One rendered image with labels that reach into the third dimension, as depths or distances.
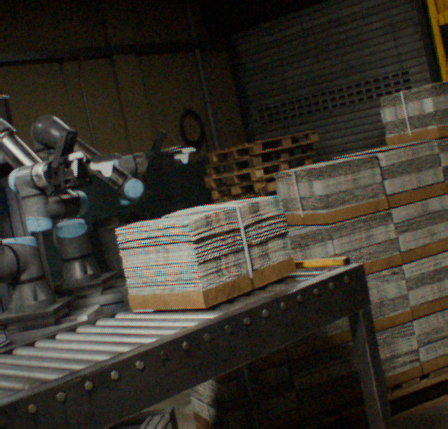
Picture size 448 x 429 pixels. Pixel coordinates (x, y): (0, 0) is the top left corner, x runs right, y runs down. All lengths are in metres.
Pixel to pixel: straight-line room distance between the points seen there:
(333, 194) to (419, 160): 0.43
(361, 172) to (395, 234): 0.29
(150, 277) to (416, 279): 1.49
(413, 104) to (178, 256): 1.76
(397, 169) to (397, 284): 0.46
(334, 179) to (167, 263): 1.22
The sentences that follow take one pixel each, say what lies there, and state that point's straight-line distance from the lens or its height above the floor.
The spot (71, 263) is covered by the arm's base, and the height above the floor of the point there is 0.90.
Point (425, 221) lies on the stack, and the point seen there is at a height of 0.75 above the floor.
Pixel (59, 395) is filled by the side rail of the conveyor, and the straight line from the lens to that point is 1.60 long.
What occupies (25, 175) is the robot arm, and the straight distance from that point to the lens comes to 2.32.
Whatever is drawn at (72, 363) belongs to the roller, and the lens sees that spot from 1.77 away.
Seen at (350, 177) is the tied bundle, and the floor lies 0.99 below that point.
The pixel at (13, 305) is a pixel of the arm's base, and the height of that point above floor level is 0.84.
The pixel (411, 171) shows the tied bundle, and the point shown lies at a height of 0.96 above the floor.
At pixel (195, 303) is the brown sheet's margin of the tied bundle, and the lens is 2.03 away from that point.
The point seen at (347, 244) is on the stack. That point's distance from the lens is 3.17.
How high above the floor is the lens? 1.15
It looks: 3 degrees down
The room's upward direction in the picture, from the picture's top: 12 degrees counter-clockwise
